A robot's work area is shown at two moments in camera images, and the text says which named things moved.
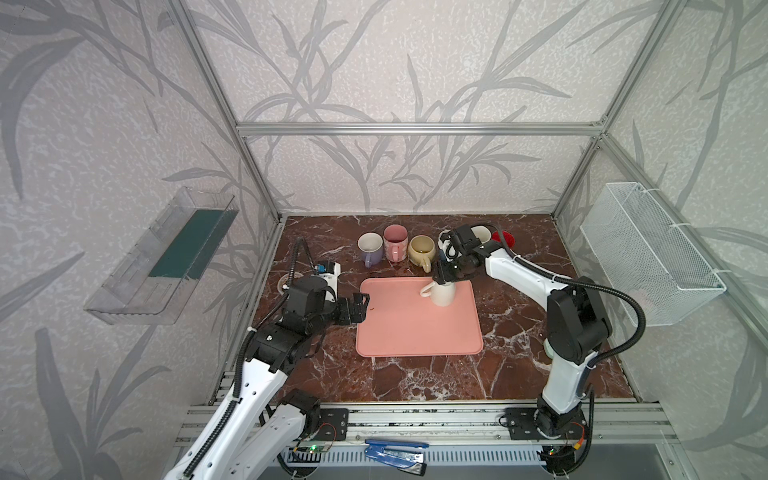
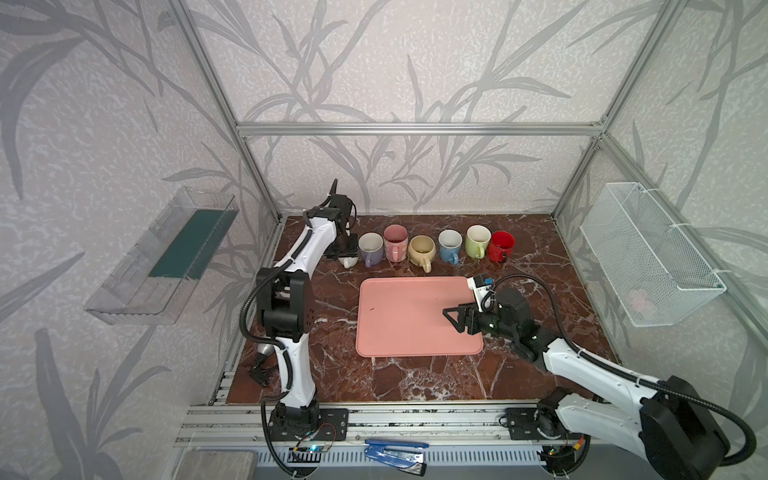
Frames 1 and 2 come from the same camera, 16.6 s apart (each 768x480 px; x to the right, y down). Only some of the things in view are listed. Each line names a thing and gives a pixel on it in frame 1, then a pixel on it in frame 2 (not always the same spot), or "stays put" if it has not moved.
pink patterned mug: (396, 238) stays put
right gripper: (448, 271) to (473, 319)
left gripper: (349, 309) to (345, 244)
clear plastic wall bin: (154, 273) stays put
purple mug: (371, 245) stays put
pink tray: (400, 322) stays put
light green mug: (481, 232) stays put
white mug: (441, 295) to (349, 262)
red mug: (509, 238) stays put
